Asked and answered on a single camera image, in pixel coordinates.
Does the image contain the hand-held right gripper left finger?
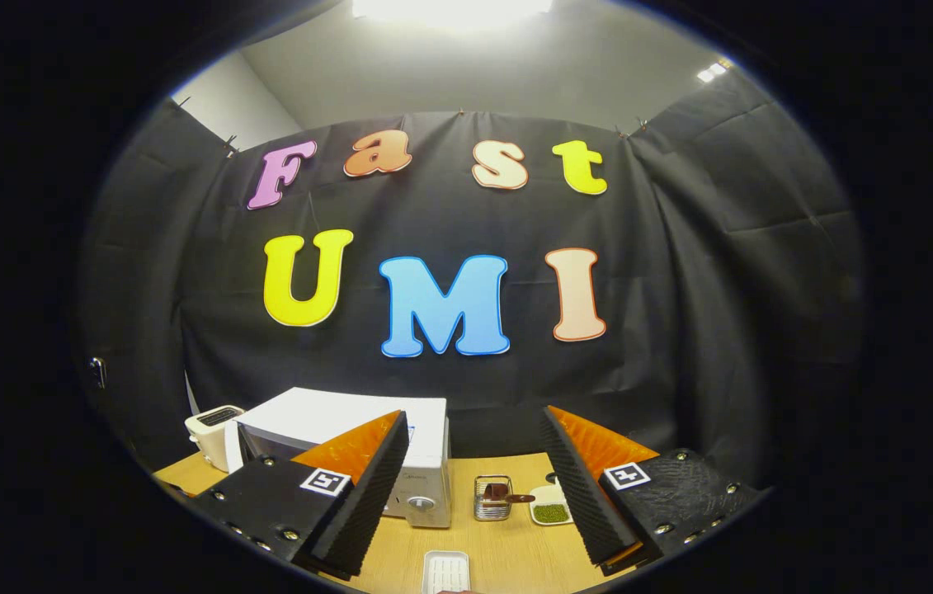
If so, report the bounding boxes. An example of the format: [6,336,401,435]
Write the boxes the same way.
[189,409,412,580]

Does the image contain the black backdrop cloth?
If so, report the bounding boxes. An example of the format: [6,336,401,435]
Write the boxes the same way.
[78,70,867,488]

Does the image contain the white toaster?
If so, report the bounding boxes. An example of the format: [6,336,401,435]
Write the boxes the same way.
[184,404,245,474]

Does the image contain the large ceiling light panel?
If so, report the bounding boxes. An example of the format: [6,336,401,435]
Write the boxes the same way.
[350,0,554,31]

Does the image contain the brown spoon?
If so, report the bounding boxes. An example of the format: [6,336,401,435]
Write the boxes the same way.
[482,483,537,505]

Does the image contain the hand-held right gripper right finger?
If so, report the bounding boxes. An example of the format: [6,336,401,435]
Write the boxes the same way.
[538,404,765,578]

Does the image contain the metal wire utensil holder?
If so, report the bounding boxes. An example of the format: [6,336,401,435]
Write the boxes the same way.
[473,474,514,523]

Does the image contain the white microwave oven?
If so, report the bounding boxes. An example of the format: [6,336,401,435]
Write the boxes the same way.
[224,387,453,530]

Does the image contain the white divided seasoning dish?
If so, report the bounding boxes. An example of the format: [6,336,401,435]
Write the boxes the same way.
[528,472,575,527]

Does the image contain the white rectangular tray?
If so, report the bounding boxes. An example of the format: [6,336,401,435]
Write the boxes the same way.
[421,549,472,594]

